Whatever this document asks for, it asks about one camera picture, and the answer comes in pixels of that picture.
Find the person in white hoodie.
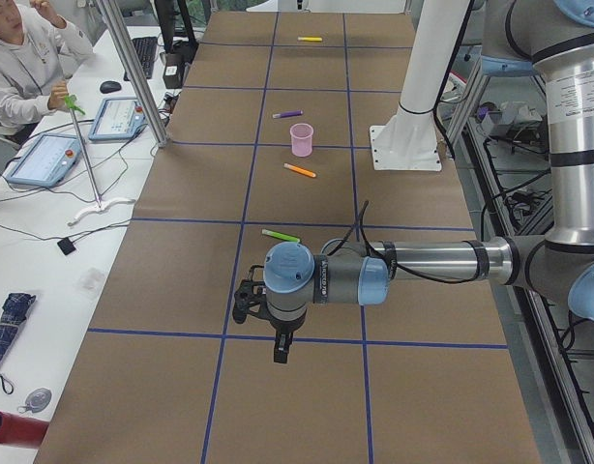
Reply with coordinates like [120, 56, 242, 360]
[0, 1, 94, 139]

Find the near teach pendant tablet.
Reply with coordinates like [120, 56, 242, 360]
[5, 134, 81, 188]

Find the silver reacher grabber tool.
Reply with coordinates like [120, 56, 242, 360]
[64, 95, 135, 227]

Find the green highlighter pen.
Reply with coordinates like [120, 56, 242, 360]
[261, 229, 301, 243]

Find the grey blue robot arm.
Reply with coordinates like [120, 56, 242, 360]
[232, 1, 594, 363]

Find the round grey keychain tag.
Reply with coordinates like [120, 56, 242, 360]
[17, 387, 52, 414]

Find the folded navy umbrella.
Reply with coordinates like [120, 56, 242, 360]
[0, 293, 36, 395]

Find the black computer mouse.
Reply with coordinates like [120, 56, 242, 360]
[99, 80, 122, 94]

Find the pink mesh pen holder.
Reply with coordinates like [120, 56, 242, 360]
[289, 123, 313, 158]

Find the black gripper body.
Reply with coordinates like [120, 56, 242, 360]
[271, 319, 297, 349]

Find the black keyboard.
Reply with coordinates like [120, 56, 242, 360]
[132, 36, 158, 79]

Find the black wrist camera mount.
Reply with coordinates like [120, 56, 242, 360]
[232, 264, 270, 324]

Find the black box white label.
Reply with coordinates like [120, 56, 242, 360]
[163, 53, 184, 89]

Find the small black square device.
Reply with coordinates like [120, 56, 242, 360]
[57, 237, 76, 256]

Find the teach pendant tablet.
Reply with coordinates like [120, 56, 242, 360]
[88, 97, 146, 142]
[5, 134, 81, 188]

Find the clear plastic small box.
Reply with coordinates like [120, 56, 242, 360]
[76, 268, 105, 299]

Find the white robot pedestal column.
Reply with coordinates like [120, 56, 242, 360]
[370, 0, 472, 172]

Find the purple highlighter pen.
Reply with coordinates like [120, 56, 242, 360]
[272, 109, 304, 119]

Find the orange highlighter pen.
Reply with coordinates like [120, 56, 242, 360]
[283, 163, 317, 179]

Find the far teach pendant tablet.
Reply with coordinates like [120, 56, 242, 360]
[88, 97, 146, 142]

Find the aluminium frame post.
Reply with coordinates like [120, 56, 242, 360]
[97, 0, 168, 148]

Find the red cylinder bottle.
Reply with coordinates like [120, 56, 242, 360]
[0, 411, 49, 449]

